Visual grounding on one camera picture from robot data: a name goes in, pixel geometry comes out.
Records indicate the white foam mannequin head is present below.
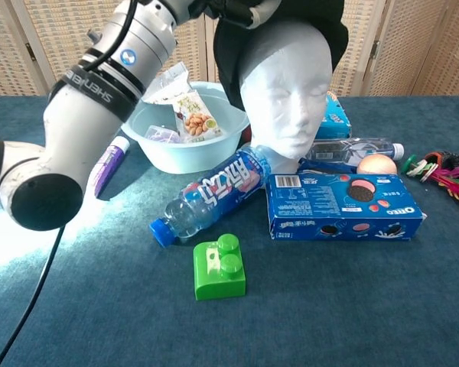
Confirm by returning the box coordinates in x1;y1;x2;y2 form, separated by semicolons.
239;18;334;173

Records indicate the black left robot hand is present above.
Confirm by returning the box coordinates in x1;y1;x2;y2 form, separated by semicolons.
187;0;276;30

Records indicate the purple and white tube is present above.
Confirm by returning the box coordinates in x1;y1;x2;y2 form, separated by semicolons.
94;135;131;199

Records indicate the green toy building block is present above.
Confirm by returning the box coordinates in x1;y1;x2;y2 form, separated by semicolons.
193;232;249;302

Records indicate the blue snack box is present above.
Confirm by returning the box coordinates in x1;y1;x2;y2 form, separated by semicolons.
315;90;353;141

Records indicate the blue plastic packet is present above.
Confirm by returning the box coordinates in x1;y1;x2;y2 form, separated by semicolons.
297;158;363;175

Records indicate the white foil snack pouch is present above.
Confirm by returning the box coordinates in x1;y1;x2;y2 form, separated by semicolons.
142;60;191;105

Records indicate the peanut snack packet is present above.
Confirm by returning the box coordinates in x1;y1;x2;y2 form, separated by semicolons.
171;89;225;144

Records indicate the blue Oreo cookie box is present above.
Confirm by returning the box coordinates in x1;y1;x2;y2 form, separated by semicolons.
265;172;428;242

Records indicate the black baseball cap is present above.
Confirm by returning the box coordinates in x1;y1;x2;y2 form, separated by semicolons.
213;0;349;112

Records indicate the purple plastic box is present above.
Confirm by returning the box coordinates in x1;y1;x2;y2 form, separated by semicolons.
144;124;181;145

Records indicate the light blue plastic basin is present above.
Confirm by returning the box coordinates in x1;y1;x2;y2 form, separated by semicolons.
120;81;249;175

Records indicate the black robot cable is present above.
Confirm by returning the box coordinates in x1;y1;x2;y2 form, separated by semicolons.
0;0;146;367

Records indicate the clear water bottle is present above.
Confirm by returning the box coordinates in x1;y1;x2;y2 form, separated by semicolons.
304;137;405;167

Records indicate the peach coloured ball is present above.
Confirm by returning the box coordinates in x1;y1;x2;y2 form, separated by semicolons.
356;154;399;176

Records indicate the blue sports drink bottle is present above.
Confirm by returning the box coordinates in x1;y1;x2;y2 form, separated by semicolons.
148;144;272;248

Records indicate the woven folding screen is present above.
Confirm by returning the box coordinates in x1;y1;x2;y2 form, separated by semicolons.
0;0;459;99

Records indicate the colourful feather shuttlecock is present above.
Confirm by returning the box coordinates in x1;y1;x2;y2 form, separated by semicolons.
401;151;459;213

